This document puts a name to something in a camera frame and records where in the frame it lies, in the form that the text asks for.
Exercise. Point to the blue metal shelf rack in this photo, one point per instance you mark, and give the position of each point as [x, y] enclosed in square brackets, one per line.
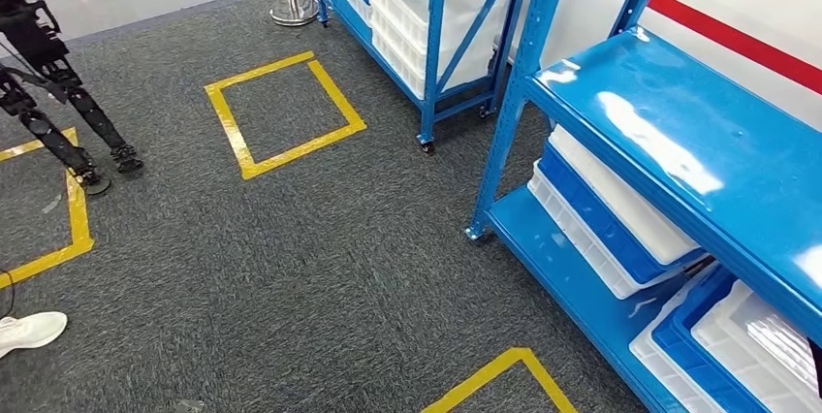
[433, 44]
[693, 140]

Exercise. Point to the stacked white plastic crates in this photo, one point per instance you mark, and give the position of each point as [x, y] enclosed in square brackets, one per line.
[398, 18]

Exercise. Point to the red barrier belt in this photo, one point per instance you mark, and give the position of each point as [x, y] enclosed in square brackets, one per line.
[706, 25]

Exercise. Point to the black humanoid robot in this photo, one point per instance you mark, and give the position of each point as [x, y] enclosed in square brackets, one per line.
[38, 44]

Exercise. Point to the person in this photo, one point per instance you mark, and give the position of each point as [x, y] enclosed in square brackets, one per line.
[29, 330]

